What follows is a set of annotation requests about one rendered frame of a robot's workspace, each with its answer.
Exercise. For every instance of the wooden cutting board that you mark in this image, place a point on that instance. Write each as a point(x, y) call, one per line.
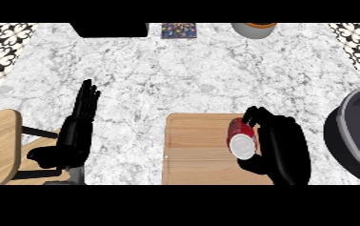
point(206, 150)

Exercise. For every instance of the red can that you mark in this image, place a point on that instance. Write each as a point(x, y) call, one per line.
point(242, 139)

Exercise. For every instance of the grey round container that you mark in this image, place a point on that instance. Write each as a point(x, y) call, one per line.
point(254, 30)

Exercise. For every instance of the black appliance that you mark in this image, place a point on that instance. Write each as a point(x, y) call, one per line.
point(110, 29)

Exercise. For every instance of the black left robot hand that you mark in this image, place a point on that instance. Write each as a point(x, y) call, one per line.
point(74, 134)

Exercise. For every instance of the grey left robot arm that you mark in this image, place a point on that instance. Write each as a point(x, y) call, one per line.
point(71, 176)

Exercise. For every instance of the dark grey pot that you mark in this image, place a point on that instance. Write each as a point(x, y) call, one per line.
point(344, 134)

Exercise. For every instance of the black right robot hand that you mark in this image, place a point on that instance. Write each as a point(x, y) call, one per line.
point(284, 147)

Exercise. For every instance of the dark patterned box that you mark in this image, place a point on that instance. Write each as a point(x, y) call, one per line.
point(179, 30)

